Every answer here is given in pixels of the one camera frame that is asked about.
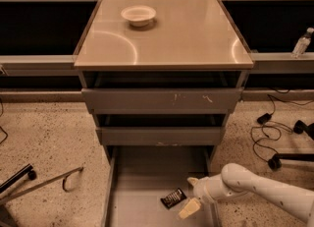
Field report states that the bottom grey drawer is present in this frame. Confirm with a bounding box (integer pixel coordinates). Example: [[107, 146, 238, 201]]
[[102, 146, 221, 227]]

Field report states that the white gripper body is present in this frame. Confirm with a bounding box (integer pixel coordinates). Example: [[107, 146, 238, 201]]
[[193, 175, 229, 204]]

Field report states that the grey drawer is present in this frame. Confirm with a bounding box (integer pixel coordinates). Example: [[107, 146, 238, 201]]
[[81, 71, 243, 114], [96, 114, 226, 145], [102, 146, 221, 227]]

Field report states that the clear plastic water bottle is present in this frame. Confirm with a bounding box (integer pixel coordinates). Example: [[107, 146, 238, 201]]
[[291, 28, 314, 58]]

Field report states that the black office chair base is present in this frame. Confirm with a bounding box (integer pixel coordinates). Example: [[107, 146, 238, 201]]
[[266, 119, 314, 172]]

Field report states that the metal chair leg frame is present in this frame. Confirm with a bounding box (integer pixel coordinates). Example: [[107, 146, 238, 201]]
[[0, 163, 84, 227]]

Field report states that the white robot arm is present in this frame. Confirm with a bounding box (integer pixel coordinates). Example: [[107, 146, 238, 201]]
[[179, 163, 314, 227]]

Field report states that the black cable at left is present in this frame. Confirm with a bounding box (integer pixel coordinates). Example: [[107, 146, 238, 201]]
[[0, 99, 9, 145]]

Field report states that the black rxbar chocolate bar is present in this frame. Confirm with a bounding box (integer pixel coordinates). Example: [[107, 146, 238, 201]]
[[161, 188, 186, 209]]

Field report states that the top grey drawer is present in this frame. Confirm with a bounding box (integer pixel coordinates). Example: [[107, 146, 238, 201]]
[[81, 71, 243, 114]]

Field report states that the grey drawer cabinet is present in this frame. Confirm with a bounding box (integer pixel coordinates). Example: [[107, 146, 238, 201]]
[[72, 0, 255, 227]]

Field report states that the black cable with adapter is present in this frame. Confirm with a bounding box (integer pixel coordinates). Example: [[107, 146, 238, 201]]
[[249, 87, 314, 163]]

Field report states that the middle grey drawer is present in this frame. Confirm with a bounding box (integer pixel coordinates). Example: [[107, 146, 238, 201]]
[[96, 114, 226, 145]]

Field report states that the white paper bowl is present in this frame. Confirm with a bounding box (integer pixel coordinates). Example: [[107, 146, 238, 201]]
[[121, 5, 156, 28]]

